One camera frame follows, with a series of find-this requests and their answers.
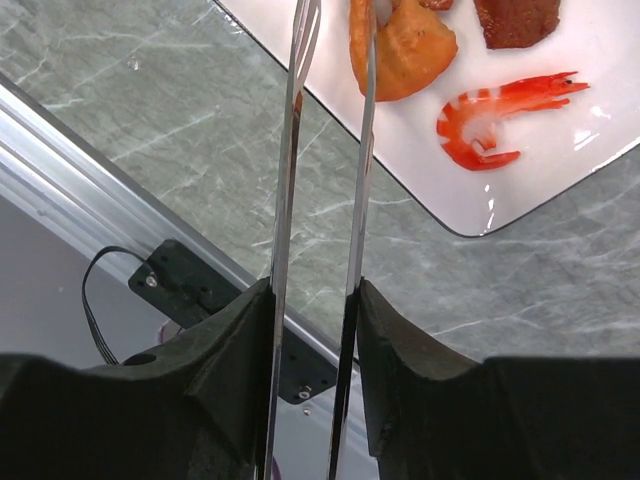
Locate small orange meat piece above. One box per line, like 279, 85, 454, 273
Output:
419, 0, 453, 11

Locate white rectangular plate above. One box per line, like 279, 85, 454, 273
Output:
214, 0, 640, 239

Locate red shrimp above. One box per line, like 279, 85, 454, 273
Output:
436, 71, 590, 172

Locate aluminium front rail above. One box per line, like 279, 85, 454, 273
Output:
0, 72, 381, 480

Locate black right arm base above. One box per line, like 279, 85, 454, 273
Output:
128, 239, 337, 404

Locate orange chicken wing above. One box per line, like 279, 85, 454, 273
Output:
349, 1, 458, 102

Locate brown meat slice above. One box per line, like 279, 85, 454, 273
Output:
474, 0, 561, 50

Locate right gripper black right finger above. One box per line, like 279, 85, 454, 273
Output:
357, 281, 639, 479

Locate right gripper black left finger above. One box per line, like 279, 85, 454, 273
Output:
1, 279, 272, 479

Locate metal food tongs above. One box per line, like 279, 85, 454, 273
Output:
255, 1, 376, 479

